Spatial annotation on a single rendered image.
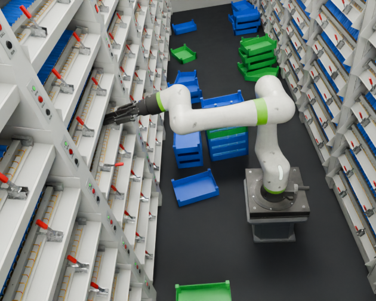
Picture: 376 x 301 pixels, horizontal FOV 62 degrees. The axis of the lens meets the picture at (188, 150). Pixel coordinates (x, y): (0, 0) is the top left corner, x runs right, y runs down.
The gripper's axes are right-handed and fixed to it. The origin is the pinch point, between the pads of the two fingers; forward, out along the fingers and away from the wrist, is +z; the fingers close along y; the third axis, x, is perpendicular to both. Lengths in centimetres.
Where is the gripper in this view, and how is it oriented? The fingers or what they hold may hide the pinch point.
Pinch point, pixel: (108, 118)
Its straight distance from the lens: 152.6
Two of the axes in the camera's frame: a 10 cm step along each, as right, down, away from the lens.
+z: -9.4, 2.6, 2.3
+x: -3.4, -6.7, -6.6
